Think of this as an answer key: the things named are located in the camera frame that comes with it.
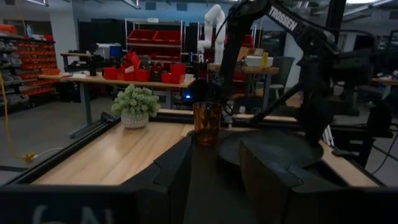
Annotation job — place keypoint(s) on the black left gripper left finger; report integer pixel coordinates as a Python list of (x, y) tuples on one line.
[(174, 186)]

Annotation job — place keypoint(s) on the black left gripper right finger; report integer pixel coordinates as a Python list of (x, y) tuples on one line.
[(264, 186)]

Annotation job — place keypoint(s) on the black round plate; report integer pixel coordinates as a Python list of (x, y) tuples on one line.
[(273, 143)]

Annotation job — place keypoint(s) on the gold foil bag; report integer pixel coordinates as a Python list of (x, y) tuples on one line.
[(206, 124)]

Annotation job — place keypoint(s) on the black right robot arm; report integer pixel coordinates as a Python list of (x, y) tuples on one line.
[(281, 18)]

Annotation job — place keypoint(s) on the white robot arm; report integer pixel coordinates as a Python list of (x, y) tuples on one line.
[(214, 25)]

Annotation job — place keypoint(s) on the grey chair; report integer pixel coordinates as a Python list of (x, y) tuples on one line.
[(283, 74)]

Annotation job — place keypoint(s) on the yellow bottle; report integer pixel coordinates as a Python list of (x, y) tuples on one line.
[(264, 59)]

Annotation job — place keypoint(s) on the round wooden table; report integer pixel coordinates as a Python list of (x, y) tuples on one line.
[(248, 70)]

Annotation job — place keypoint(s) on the white box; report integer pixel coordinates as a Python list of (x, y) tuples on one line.
[(253, 61)]

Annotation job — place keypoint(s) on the green plant in white pot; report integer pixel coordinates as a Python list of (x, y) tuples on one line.
[(135, 102)]

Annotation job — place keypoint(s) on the red plastic bin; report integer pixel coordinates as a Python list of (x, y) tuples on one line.
[(172, 78), (142, 75), (178, 69), (110, 73)]

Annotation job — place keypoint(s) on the wooden work table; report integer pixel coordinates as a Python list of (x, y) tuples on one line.
[(124, 82)]

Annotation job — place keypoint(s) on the blue bin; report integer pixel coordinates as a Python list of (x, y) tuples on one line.
[(115, 51)]

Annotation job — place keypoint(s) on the white rack with red bins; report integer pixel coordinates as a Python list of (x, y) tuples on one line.
[(154, 37)]

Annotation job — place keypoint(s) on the shelf with orange bins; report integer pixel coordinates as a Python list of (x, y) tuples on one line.
[(34, 62)]

